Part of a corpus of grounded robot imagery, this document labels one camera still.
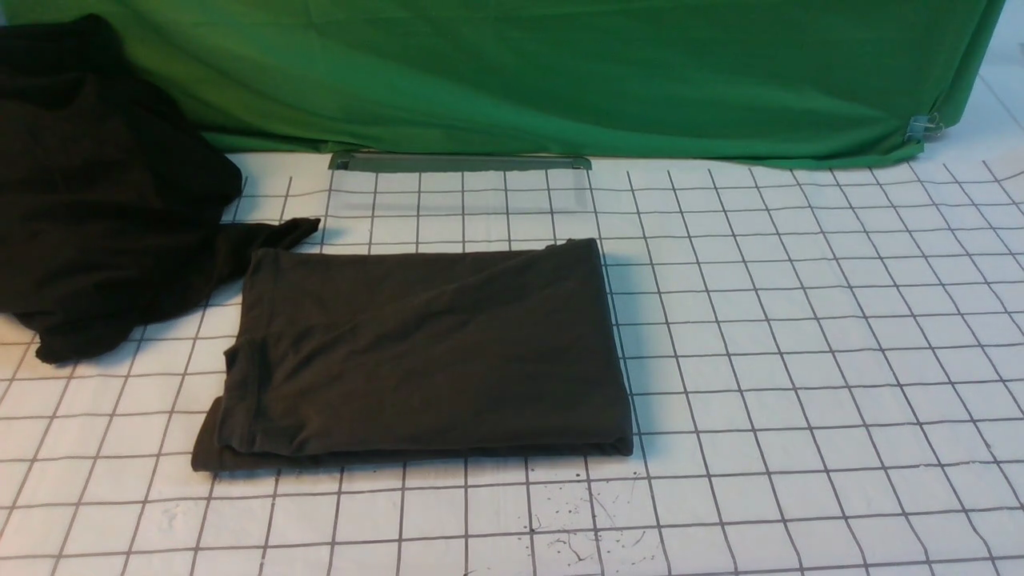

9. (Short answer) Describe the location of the gray long-sleeved shirt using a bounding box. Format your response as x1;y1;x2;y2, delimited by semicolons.
191;239;634;474

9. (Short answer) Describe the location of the gray metal bar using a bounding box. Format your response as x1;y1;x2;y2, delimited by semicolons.
328;152;592;174

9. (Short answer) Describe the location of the green backdrop cloth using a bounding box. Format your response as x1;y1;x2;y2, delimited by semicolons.
2;1;1002;169

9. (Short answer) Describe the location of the black cloth pile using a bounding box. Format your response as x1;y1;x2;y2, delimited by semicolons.
1;14;321;365

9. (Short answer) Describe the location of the metal binder clip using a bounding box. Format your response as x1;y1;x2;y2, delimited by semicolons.
904;113;945;143

